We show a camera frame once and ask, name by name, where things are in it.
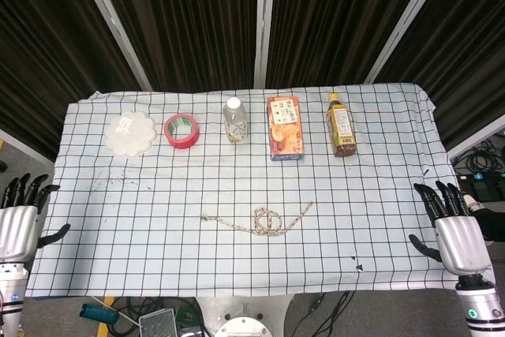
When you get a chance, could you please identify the white black checkered tablecloth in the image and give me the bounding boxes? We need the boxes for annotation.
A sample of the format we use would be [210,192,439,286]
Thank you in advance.
[24,81,497,298]

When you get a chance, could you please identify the orange snack box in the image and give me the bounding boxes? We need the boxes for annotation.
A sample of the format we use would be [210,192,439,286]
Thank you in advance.
[267,95,306,163]

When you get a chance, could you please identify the black pleated curtain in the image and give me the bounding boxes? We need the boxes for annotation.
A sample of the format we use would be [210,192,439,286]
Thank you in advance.
[374,0,505,152]
[266,0,439,88]
[92,0,261,93]
[0,0,144,163]

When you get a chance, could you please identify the person leg with white shoe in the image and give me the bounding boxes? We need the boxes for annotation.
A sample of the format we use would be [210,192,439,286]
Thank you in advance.
[462,193,505,244]

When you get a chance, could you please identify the white flower-shaped plastic lid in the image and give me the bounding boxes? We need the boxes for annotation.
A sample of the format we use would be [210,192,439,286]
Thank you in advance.
[105,112,158,159]

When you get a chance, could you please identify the black floor cables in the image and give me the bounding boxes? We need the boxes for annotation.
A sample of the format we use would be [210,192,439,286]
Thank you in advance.
[294,291,358,337]
[453,138,505,175]
[104,296,198,337]

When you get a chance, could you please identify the white metal frame rail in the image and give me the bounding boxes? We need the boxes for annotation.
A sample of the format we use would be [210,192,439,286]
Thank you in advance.
[447,127,505,161]
[0,128,55,164]

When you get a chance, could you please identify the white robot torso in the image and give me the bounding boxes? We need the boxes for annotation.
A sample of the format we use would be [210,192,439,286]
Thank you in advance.
[196,296,297,337]

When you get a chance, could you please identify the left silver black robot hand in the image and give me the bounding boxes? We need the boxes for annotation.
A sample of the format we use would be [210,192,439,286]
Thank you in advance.
[0,173,71,265]

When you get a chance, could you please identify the brown tea bottle yellow label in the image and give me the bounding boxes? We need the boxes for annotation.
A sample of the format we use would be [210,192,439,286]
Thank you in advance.
[325,92,358,158]

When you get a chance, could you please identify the beige braided rope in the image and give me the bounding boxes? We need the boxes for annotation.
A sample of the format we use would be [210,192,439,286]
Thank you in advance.
[200,201,314,238]

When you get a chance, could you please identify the white metal frame post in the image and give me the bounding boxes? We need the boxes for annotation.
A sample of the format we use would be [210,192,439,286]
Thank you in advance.
[253,0,277,88]
[362,0,455,84]
[73,0,153,92]

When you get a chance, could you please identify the red tape roll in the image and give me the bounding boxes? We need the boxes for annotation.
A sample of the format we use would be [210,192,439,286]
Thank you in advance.
[163,113,201,150]

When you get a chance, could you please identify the clear bottle white cap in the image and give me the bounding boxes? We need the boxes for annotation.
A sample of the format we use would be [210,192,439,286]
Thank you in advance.
[222,96,250,144]

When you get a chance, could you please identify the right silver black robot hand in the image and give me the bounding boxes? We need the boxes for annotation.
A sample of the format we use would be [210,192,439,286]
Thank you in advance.
[409,181,493,277]

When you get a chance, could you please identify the teal tool handle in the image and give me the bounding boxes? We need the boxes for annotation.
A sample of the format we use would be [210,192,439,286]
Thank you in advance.
[80,303,119,324]

